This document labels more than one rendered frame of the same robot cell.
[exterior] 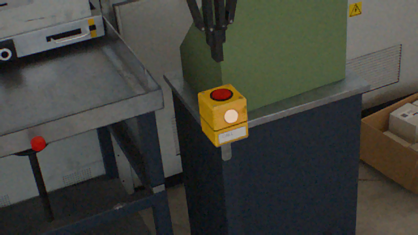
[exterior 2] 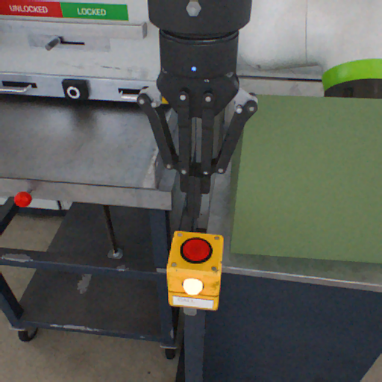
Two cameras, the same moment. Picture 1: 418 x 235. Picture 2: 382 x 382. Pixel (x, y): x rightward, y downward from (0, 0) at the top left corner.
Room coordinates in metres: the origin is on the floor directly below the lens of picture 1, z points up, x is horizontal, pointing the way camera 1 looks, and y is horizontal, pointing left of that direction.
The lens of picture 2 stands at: (0.89, -0.19, 1.33)
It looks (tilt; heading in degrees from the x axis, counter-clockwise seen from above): 42 degrees down; 29
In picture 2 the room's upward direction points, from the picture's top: straight up
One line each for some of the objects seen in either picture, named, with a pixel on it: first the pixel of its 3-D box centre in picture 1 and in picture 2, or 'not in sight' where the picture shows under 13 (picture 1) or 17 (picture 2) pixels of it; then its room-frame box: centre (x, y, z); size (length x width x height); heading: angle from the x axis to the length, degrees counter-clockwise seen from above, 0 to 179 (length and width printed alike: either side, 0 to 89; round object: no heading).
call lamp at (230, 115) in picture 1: (232, 117); (192, 288); (1.16, -0.04, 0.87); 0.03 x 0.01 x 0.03; 112
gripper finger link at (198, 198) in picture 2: (217, 43); (198, 190); (1.20, -0.03, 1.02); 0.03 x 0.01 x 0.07; 22
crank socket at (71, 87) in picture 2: (4, 52); (74, 89); (1.53, 0.51, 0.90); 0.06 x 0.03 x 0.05; 111
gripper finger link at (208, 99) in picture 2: (219, 0); (207, 131); (1.21, -0.04, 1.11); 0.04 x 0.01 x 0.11; 22
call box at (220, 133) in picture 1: (223, 114); (195, 270); (1.20, -0.03, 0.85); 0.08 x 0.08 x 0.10; 22
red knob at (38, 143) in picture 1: (37, 141); (24, 196); (1.22, 0.39, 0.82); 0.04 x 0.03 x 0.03; 22
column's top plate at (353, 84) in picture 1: (262, 81); (307, 218); (1.52, -0.15, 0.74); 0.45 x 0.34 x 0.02; 110
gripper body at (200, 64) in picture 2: not in sight; (198, 72); (1.20, -0.02, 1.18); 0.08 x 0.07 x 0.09; 112
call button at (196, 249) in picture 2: (221, 96); (196, 251); (1.20, -0.03, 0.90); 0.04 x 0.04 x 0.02
